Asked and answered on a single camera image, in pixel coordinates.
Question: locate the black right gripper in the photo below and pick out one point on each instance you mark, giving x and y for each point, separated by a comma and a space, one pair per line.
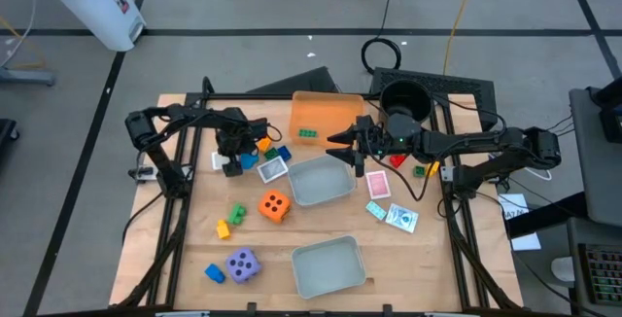
403, 130

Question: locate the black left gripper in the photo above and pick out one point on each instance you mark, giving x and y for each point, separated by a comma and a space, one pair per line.
235, 132

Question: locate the blue toy brick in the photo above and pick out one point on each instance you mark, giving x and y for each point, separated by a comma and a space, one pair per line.
284, 153
250, 161
214, 273

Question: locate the orange toy brick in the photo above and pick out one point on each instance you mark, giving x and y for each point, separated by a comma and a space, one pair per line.
264, 144

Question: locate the red toy brick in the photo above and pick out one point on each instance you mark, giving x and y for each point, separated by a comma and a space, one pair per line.
397, 160

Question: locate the orange foam die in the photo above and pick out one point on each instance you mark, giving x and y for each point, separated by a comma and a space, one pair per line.
274, 206

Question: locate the small green toy brick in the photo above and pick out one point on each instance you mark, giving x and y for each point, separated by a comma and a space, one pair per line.
419, 171

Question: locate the blue white card box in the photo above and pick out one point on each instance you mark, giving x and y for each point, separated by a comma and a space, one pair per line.
402, 218

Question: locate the grey plastic bin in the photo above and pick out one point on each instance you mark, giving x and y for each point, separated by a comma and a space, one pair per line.
321, 181
328, 267

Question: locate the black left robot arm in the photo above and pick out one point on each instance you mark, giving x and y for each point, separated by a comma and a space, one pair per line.
194, 115

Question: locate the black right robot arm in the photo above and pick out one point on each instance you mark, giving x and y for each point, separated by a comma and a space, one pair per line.
486, 139

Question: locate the orange translucent plastic bin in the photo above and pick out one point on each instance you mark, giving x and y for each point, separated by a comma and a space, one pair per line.
330, 113

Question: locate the dark green toy brick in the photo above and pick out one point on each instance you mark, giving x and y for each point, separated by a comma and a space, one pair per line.
271, 153

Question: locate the flat green toy brick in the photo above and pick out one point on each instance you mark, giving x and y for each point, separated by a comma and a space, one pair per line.
307, 133

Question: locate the pink playing card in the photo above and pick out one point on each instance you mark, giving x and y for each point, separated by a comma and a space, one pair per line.
378, 184

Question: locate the small teal card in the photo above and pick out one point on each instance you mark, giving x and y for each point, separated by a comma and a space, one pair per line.
375, 210

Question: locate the black flat panel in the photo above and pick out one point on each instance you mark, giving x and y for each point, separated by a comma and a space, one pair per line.
306, 83

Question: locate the black round bucket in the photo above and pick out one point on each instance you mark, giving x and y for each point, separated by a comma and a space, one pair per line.
405, 98

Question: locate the purple foam die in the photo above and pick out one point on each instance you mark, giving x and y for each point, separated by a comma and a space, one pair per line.
243, 265

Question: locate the black vented computer case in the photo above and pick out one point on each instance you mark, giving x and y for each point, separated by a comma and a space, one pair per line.
461, 86

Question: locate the black table clamp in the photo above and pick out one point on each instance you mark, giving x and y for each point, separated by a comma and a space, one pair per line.
387, 309
251, 308

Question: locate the white paper sheet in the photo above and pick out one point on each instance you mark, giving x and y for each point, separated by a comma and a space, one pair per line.
515, 202

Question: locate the white trash bin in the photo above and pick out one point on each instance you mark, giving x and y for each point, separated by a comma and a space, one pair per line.
97, 10

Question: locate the black bar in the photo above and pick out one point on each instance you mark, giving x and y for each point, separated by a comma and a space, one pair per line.
544, 217

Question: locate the grey stand base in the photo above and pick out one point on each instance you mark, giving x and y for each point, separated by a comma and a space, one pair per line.
29, 78

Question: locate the black floor item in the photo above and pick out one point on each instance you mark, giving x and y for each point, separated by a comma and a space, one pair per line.
7, 130

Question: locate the grey side table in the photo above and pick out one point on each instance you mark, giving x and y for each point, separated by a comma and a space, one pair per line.
576, 239

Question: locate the white computer mouse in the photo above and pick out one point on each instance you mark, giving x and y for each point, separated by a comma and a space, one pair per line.
563, 269

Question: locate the grey desk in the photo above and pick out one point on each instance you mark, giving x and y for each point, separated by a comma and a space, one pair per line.
595, 171

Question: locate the black desk monitor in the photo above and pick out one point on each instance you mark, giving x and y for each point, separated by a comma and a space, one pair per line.
613, 122

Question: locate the colourful keyboard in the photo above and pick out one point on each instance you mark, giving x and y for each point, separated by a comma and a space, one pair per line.
605, 273

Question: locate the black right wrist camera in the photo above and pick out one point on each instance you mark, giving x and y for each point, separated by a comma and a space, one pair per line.
376, 138

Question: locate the black aluminium table frame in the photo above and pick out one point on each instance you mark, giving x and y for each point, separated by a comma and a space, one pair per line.
243, 96

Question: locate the silver metal bracket plate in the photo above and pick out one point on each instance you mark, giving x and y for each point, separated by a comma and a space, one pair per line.
143, 173
447, 173

